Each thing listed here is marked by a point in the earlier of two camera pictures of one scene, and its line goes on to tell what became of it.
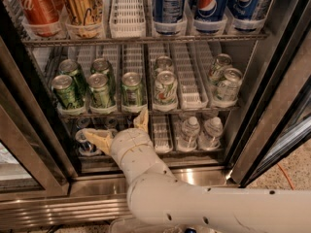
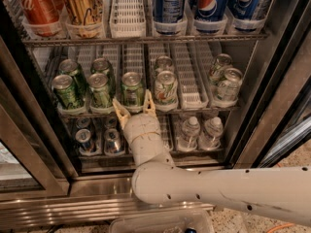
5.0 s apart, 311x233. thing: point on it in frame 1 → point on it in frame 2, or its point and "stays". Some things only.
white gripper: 131,140 → 141,126
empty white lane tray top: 127,19 stays
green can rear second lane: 103,66 stays
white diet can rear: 163,63 stays
